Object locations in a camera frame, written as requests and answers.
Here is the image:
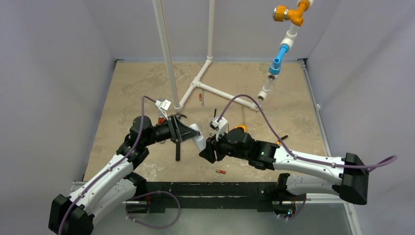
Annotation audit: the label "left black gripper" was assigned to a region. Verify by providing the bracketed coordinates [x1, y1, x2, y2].
[143, 115, 199, 147]

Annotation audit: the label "white remote control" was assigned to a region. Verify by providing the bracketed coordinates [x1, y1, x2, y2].
[189, 123, 206, 153]

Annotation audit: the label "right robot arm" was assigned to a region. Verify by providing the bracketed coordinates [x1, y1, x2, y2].
[195, 128, 369, 205]

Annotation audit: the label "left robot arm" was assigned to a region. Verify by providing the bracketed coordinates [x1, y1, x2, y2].
[48, 115, 204, 235]

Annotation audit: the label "yellow tape measure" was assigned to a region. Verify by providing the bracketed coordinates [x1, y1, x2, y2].
[235, 125, 247, 132]

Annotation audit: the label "blue pipe fitting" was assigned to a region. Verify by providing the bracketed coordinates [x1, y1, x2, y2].
[268, 45, 290, 75]

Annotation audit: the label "orange pipe valve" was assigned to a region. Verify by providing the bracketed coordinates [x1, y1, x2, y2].
[273, 0, 314, 27]

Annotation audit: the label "black handled hammer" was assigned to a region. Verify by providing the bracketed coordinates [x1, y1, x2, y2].
[173, 113, 187, 161]

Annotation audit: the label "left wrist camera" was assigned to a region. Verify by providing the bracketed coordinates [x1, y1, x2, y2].
[155, 99, 171, 119]

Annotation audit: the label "orange handled pliers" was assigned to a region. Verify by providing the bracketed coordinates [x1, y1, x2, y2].
[276, 135, 289, 144]

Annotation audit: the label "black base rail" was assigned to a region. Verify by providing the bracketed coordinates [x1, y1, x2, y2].
[127, 182, 305, 215]

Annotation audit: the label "white pipe frame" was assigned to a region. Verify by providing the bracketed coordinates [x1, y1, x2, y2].
[152, 0, 305, 112]

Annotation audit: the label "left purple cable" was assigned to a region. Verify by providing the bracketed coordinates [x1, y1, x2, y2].
[57, 95, 160, 235]

